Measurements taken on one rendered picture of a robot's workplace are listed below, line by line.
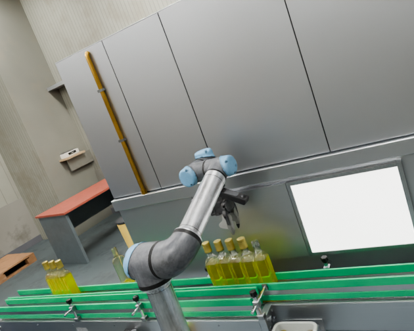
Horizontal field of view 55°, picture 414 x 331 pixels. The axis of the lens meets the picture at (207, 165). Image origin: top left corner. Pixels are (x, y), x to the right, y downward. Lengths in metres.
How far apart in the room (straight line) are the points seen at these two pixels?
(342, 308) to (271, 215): 0.45
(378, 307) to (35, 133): 6.37
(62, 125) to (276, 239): 6.16
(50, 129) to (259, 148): 6.03
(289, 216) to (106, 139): 0.95
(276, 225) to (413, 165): 0.58
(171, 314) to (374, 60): 1.07
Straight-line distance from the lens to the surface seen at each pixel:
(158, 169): 1.92
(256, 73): 1.59
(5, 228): 8.10
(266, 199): 1.71
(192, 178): 1.46
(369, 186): 1.60
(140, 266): 1.27
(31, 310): 2.63
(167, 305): 1.34
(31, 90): 7.46
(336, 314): 1.70
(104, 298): 2.26
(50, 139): 7.40
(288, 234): 1.76
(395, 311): 1.65
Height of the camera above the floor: 1.83
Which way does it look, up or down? 12 degrees down
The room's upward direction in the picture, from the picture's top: 21 degrees counter-clockwise
